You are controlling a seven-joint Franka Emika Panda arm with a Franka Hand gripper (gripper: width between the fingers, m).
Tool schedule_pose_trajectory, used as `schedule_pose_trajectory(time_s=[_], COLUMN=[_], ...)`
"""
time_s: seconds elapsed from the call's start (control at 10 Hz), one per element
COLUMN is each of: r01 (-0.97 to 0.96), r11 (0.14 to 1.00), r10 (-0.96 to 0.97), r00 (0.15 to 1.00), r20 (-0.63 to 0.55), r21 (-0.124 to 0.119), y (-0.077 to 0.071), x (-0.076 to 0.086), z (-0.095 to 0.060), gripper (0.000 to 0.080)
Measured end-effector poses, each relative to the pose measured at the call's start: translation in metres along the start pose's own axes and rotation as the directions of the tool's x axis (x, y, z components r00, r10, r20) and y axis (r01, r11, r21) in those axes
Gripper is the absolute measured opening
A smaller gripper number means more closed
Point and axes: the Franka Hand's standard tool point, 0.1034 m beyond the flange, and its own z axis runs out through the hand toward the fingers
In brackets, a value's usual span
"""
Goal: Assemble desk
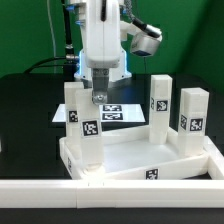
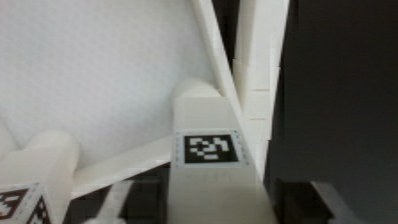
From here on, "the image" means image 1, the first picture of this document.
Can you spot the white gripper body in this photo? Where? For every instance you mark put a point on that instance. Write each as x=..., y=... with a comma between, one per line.
x=101, y=34

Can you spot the white L-shaped wall fence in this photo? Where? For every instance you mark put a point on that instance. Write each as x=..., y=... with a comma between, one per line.
x=120, y=193

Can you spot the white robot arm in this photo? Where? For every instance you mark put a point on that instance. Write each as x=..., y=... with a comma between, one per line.
x=118, y=75

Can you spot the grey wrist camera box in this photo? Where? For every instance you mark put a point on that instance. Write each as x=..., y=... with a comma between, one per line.
x=144, y=45

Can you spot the white desk tabletop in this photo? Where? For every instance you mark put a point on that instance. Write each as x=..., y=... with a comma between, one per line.
x=128, y=155

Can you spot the fiducial marker sheet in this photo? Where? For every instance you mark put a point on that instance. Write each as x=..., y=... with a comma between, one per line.
x=122, y=113

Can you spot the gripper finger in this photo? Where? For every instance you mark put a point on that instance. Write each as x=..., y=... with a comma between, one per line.
x=100, y=80

